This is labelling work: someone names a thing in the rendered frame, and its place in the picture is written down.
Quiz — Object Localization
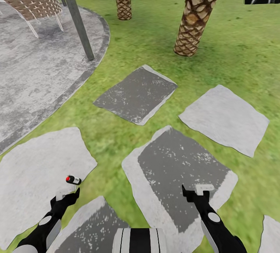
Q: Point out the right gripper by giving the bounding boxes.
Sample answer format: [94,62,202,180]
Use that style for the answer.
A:
[182,187,210,207]

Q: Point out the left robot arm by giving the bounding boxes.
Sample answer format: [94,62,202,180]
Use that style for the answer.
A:
[11,186,80,253]

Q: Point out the pesticide atomizer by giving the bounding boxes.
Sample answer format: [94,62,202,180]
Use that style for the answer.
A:
[67,176,81,186]

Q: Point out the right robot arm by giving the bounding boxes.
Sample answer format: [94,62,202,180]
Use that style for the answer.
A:
[182,184,247,253]

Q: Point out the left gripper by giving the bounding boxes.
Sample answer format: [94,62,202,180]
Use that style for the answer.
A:
[50,188,80,211]

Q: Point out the robot trunk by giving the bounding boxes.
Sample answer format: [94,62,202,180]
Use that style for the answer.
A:
[112,227,168,253]

